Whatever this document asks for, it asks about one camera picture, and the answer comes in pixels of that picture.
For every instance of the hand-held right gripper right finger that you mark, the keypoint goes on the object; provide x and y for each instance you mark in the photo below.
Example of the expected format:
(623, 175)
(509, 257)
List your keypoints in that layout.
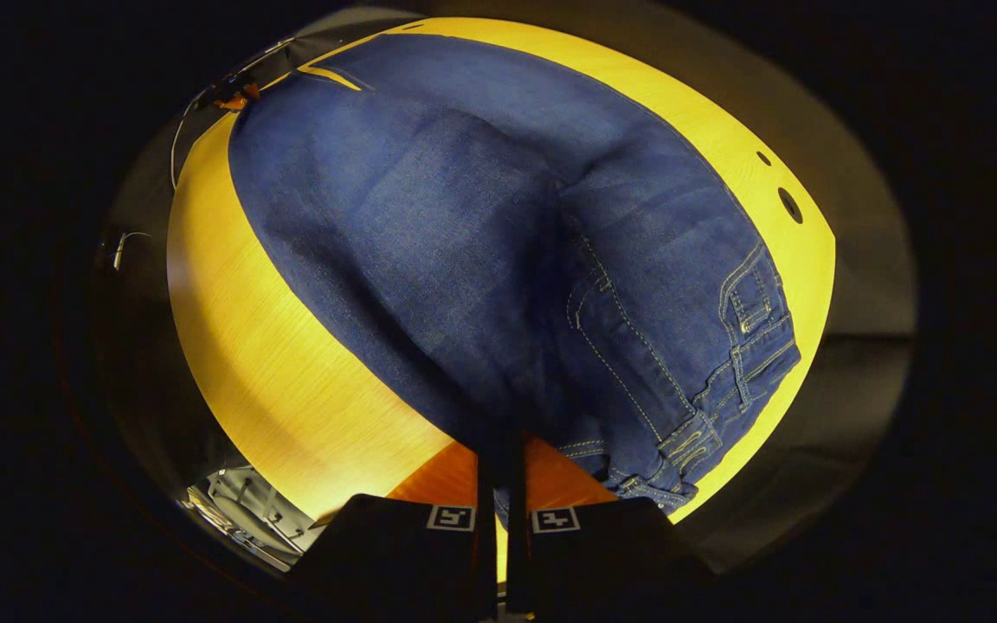
(620, 554)

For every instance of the grey metal frame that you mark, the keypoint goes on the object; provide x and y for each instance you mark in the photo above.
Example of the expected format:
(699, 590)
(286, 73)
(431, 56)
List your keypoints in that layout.
(247, 510)

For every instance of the blue denim jeans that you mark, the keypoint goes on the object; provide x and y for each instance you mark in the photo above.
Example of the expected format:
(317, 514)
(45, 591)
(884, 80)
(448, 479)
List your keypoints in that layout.
(464, 260)

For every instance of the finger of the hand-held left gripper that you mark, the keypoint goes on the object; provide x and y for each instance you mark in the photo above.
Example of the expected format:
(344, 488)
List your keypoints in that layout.
(234, 97)

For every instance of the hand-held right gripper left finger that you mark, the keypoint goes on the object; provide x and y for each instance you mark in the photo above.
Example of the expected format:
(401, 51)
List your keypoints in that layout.
(395, 554)

